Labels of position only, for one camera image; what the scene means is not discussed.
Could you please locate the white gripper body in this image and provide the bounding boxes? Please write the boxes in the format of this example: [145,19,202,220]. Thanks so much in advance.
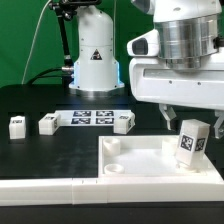
[129,48,224,110]

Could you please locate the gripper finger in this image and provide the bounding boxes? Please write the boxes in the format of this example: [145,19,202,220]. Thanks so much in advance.
[159,104,176,130]
[214,111,224,139]

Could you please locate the white square tabletop part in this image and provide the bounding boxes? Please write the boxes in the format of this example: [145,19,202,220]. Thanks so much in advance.
[98,135,217,177]

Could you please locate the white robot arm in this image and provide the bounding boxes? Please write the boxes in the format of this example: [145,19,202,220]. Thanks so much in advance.
[70,0,224,138]

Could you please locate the white L-shaped fence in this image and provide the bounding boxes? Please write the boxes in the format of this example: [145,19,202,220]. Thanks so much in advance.
[0,171,224,206]

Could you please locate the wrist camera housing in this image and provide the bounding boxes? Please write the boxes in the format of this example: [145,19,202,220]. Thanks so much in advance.
[127,29,160,61]

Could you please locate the black cables at base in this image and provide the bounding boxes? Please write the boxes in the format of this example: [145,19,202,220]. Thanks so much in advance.
[26,65,75,86]

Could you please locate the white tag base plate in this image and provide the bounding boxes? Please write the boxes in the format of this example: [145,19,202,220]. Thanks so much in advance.
[56,110,131,126]

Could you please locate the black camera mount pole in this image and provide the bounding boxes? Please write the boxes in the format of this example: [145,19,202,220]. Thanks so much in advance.
[48,0,102,66]

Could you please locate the white cable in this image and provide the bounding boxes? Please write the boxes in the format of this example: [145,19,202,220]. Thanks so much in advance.
[21,0,54,85]

